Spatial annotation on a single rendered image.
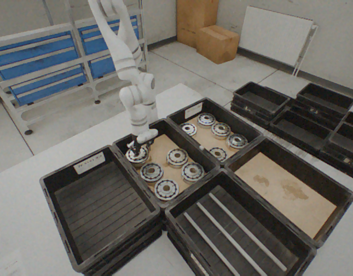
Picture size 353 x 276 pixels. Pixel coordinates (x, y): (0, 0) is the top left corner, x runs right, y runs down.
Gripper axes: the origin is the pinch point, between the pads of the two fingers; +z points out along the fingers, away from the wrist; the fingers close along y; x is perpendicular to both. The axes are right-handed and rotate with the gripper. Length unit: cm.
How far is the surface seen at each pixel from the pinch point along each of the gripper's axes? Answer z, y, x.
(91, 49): 21, -42, -180
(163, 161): 4.2, -5.7, 7.8
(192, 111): -1.5, -37.2, -7.3
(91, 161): -2.0, 21.5, -7.2
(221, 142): 4.1, -36.7, 16.2
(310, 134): 49, -141, 32
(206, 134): 4.1, -34.6, 7.4
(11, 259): 17, 63, 2
